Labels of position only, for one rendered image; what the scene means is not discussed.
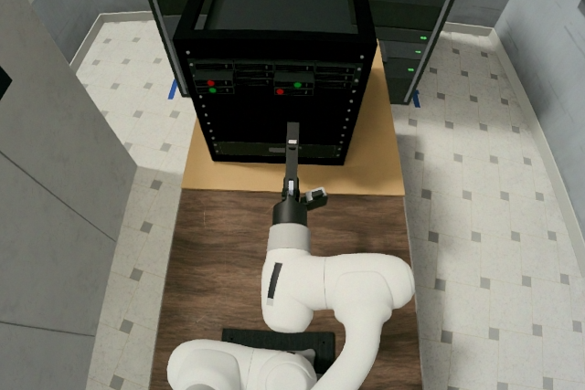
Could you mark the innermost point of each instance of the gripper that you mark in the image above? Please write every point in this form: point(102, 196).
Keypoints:
point(290, 210)

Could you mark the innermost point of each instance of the black metal rack frame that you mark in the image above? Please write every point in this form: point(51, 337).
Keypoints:
point(250, 126)

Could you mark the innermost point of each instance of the tan wooden board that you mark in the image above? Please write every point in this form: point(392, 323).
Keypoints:
point(372, 165)

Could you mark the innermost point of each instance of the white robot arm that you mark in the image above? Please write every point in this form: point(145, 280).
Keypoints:
point(361, 288)

